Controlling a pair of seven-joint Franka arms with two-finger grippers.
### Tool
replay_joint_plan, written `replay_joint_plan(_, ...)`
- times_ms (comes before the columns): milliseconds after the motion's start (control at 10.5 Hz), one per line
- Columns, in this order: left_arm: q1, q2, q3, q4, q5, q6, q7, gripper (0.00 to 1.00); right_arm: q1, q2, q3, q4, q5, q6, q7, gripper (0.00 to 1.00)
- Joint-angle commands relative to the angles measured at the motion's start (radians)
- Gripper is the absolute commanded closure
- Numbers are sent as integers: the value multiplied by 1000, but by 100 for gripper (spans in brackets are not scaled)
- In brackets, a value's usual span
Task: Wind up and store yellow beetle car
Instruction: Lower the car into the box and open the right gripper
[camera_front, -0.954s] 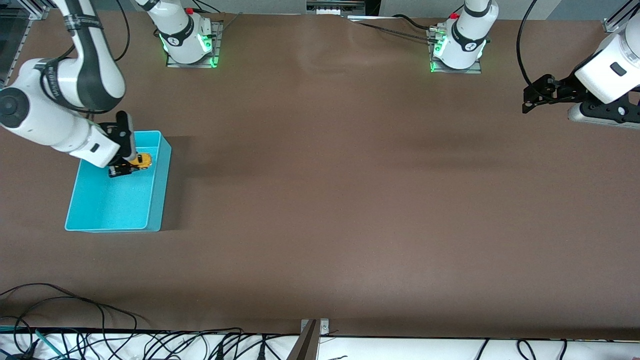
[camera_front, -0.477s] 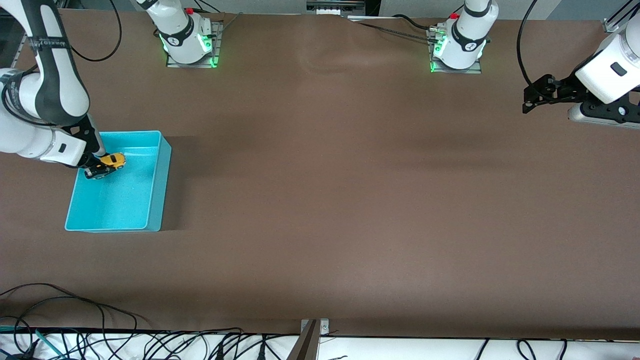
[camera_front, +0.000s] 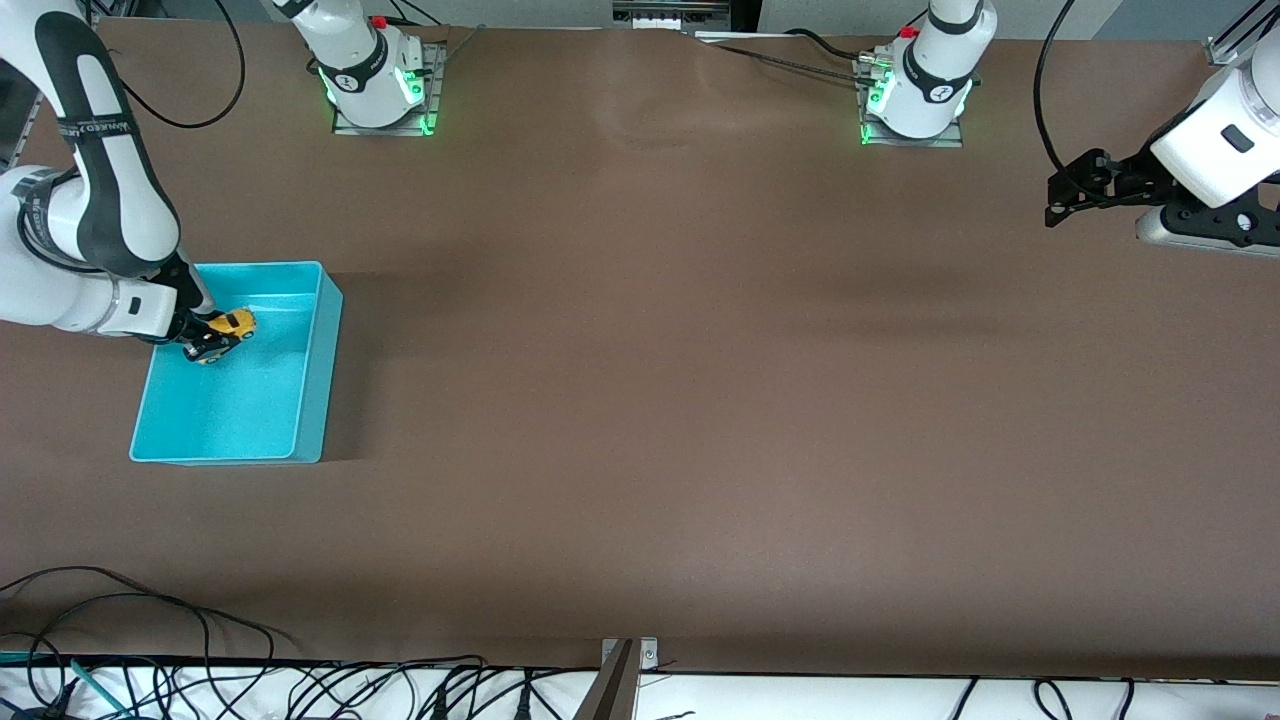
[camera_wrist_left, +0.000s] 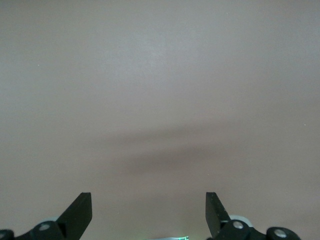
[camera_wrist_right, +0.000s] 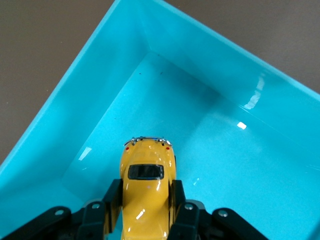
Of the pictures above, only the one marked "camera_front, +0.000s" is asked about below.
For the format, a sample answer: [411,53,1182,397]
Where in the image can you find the yellow beetle toy car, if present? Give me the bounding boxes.
[203,308,258,364]

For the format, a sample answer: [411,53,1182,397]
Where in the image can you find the teal plastic bin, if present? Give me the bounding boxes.
[129,261,344,466]

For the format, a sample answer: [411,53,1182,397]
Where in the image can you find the short aluminium profile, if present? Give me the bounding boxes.
[1205,0,1280,69]

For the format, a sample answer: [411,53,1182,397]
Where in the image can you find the white power strip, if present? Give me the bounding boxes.
[612,0,733,32]

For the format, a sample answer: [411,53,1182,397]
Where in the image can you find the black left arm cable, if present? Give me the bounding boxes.
[1033,0,1081,201]

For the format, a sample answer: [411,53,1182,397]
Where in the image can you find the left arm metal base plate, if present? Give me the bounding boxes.
[858,55,967,149]

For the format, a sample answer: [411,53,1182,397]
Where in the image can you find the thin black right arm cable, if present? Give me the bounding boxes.
[95,0,247,130]

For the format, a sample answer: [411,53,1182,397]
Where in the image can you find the long black looped cable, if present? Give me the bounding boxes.
[0,591,213,691]
[0,564,278,663]

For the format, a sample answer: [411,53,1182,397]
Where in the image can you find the black base supply cable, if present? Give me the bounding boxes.
[700,28,873,83]

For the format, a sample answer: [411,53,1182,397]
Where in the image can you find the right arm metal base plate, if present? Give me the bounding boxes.
[331,42,447,137]

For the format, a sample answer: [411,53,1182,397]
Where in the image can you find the teal cable stub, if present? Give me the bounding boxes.
[68,657,128,714]

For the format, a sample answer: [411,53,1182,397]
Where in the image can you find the metal bracket with pole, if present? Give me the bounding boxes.
[573,637,660,720]

